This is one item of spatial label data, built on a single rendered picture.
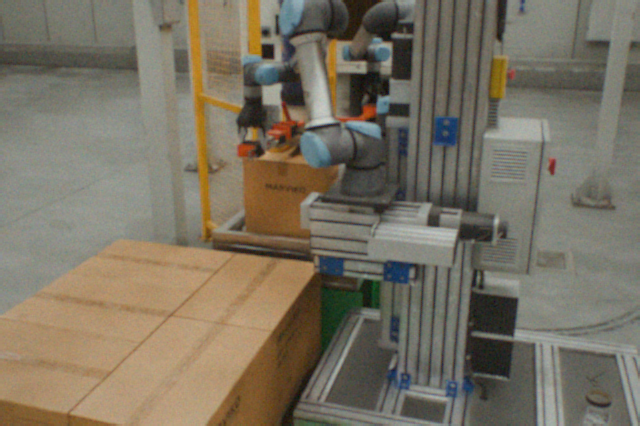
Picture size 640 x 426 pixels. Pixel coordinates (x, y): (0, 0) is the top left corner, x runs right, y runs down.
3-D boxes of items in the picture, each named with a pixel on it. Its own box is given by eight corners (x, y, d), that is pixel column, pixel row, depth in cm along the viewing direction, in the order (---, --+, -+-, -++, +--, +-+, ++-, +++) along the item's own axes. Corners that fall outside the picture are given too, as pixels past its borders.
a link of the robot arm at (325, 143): (360, 161, 206) (331, -11, 203) (319, 168, 199) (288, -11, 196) (341, 165, 216) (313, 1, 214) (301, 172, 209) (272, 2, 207)
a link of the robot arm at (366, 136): (387, 163, 214) (389, 123, 209) (353, 169, 207) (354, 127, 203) (367, 155, 223) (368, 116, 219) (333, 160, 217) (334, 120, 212)
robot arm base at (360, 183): (388, 185, 224) (389, 157, 220) (379, 199, 210) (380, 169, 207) (345, 181, 228) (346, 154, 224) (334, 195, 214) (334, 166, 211)
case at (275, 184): (290, 201, 359) (289, 129, 345) (360, 208, 347) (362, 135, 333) (245, 240, 305) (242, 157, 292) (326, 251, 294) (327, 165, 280)
